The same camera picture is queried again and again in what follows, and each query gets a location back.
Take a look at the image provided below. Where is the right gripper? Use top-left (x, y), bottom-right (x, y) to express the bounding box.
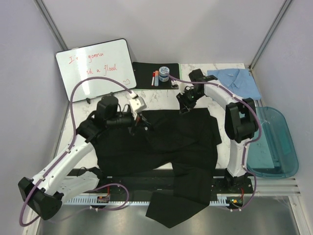
top-left (176, 88), bottom-right (203, 115)

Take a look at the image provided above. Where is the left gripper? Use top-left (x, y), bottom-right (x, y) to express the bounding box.
top-left (107, 110), bottom-right (150, 135)

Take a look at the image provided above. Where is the black long sleeve shirt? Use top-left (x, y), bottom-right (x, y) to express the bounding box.
top-left (93, 108), bottom-right (222, 228)

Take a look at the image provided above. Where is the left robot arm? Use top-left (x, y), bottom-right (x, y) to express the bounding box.
top-left (18, 95), bottom-right (151, 220)

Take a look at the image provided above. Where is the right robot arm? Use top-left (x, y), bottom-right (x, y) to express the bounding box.
top-left (170, 69), bottom-right (262, 193)

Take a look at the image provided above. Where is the blue lidded jar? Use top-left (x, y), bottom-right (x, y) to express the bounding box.
top-left (158, 66), bottom-right (170, 82)

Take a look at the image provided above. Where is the red marker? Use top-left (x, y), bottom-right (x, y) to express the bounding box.
top-left (151, 71), bottom-right (155, 86)

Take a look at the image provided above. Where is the black mat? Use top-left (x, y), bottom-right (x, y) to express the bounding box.
top-left (132, 62), bottom-right (180, 90)

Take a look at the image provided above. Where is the folded blue shirt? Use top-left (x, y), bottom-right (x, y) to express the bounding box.
top-left (207, 69), bottom-right (262, 100)

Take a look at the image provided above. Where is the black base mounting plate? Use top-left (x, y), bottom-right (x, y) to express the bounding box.
top-left (98, 168), bottom-right (253, 201)

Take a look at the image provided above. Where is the white dry erase board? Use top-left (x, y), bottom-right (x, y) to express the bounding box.
top-left (55, 38), bottom-right (136, 98)

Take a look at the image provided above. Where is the teal transparent plastic bin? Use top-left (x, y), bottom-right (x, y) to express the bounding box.
top-left (246, 107), bottom-right (299, 179)

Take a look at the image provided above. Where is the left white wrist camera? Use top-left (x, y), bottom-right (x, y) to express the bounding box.
top-left (129, 94), bottom-right (147, 118)

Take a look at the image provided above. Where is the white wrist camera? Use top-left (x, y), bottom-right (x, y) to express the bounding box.
top-left (171, 79), bottom-right (185, 90)
top-left (129, 94), bottom-right (147, 118)

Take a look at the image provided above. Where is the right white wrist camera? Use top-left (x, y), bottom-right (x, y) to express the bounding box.
top-left (171, 79), bottom-right (185, 90)

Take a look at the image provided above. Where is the light blue cable duct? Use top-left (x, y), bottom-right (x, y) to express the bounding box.
top-left (63, 194), bottom-right (244, 206)

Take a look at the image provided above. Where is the aluminium rail frame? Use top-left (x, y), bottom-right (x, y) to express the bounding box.
top-left (34, 175), bottom-right (300, 196)

